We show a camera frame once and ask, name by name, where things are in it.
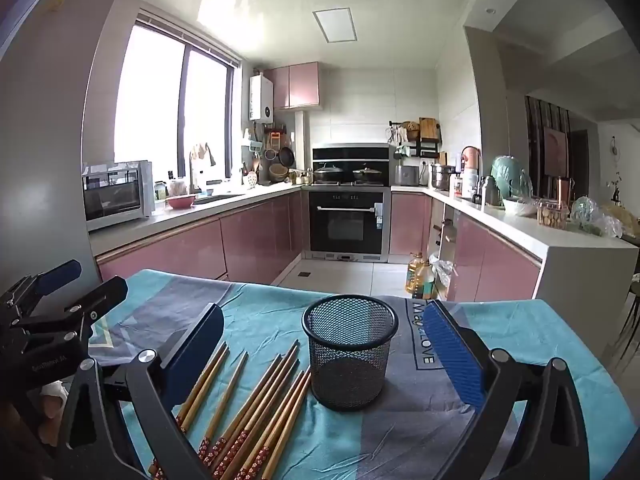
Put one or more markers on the large kitchen window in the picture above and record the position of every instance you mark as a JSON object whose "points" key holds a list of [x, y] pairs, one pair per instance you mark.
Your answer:
{"points": [[150, 100]]}

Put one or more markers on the black built-in oven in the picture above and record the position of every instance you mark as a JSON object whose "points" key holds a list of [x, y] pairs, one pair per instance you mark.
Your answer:
{"points": [[347, 225]]}

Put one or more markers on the bunch of wooden chopsticks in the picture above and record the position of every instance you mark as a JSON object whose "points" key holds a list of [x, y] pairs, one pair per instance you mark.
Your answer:
{"points": [[260, 410]]}

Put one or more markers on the ceiling light panel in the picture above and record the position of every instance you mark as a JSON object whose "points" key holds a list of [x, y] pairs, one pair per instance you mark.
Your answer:
{"points": [[335, 25]]}

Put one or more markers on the kitchen faucet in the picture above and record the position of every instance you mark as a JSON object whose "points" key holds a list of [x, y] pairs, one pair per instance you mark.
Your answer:
{"points": [[192, 175]]}

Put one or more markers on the dining chair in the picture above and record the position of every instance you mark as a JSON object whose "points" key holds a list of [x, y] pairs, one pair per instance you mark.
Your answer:
{"points": [[631, 310]]}

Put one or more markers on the black range hood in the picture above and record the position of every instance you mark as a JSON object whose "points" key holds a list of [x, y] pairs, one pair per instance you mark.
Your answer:
{"points": [[350, 152]]}

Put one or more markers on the yellow cooking oil bottle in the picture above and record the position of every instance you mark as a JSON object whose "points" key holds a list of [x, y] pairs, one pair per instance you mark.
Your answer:
{"points": [[414, 277]]}

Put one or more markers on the narrow pink base cabinet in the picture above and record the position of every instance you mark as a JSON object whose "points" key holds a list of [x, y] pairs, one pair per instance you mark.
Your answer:
{"points": [[410, 225]]}

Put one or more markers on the white peninsula countertop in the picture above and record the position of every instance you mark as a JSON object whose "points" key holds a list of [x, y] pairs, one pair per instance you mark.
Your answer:
{"points": [[550, 240]]}

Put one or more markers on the black wall rack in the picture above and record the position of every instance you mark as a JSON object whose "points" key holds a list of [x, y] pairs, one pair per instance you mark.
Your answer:
{"points": [[425, 149]]}

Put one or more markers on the white bowl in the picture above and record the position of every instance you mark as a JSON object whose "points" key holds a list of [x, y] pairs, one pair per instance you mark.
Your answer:
{"points": [[519, 207]]}

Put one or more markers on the white water heater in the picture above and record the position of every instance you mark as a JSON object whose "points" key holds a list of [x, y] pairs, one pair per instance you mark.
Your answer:
{"points": [[261, 97]]}

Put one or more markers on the white containers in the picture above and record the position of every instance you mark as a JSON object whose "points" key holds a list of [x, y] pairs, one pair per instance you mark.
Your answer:
{"points": [[465, 185]]}

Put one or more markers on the silver metal box appliance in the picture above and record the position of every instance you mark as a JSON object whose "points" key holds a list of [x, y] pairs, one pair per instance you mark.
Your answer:
{"points": [[407, 176]]}

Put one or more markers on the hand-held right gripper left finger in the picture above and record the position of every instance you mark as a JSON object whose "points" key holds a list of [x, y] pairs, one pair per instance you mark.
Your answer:
{"points": [[200, 350]]}

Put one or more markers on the white toaster oven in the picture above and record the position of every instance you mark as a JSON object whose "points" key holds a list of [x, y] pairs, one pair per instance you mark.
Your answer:
{"points": [[112, 197]]}

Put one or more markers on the white countertop with sink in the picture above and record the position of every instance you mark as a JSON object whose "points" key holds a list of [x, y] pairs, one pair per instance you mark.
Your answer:
{"points": [[165, 222]]}

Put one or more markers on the teal grey printed tablecloth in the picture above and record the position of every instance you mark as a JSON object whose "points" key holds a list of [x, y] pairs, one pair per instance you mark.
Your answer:
{"points": [[350, 440]]}

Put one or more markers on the dark lidded cooking pot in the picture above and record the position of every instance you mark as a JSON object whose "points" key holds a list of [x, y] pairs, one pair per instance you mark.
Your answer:
{"points": [[368, 174], [327, 174]]}

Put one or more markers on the oil bottles on floor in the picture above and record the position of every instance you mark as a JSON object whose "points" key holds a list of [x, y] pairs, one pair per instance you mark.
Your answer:
{"points": [[427, 282]]}

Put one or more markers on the clear plastic bags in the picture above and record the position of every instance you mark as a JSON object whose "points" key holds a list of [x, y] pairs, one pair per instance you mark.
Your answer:
{"points": [[597, 220]]}

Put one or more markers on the teal plastic bag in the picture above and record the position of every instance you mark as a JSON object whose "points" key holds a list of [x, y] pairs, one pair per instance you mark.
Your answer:
{"points": [[510, 175]]}

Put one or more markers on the black mesh holder cup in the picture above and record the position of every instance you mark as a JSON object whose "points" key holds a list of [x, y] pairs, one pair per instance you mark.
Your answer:
{"points": [[345, 360]]}

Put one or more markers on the steel thermos flask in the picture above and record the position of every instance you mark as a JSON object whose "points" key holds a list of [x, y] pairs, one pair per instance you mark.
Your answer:
{"points": [[487, 191]]}

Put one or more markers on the pink wall cabinet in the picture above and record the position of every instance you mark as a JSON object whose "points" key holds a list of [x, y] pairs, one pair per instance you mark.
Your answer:
{"points": [[300, 85]]}

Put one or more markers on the copper coloured kettle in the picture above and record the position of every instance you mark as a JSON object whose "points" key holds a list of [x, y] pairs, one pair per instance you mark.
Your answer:
{"points": [[471, 157]]}

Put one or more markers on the wooden cutting board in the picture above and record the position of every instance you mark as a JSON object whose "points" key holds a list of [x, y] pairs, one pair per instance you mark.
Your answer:
{"points": [[429, 130]]}

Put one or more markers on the pink wall painting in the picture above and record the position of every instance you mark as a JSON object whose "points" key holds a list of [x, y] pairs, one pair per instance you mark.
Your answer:
{"points": [[555, 150]]}

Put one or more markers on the person's left hand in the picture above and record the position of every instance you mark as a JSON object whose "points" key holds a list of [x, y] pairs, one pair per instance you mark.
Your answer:
{"points": [[50, 410]]}

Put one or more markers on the hanging black frying pan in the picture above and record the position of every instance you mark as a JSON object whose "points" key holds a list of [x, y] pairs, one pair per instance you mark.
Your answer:
{"points": [[286, 156]]}

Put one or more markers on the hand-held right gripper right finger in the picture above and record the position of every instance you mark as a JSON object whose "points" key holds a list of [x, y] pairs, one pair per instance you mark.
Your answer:
{"points": [[455, 360]]}

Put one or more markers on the clear snack container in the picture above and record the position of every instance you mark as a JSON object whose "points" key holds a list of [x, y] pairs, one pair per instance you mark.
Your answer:
{"points": [[551, 215]]}

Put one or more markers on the kitchen sink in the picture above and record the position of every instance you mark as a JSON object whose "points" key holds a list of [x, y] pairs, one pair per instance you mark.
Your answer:
{"points": [[220, 197]]}

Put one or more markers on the long pink base cabinets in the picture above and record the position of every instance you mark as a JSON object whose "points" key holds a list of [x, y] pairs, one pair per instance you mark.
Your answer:
{"points": [[240, 240]]}

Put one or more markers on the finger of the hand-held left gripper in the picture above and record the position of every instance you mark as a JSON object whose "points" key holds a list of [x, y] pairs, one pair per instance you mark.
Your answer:
{"points": [[60, 274], [95, 295]]}

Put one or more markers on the pink bowl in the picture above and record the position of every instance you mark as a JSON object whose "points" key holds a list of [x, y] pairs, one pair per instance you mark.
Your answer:
{"points": [[180, 201]]}

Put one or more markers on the stainless steel stock pot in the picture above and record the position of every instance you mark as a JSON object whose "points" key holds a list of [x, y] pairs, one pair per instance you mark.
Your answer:
{"points": [[442, 177]]}

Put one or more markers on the pink peninsula cabinets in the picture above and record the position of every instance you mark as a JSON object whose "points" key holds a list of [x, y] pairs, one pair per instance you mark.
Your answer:
{"points": [[490, 265]]}

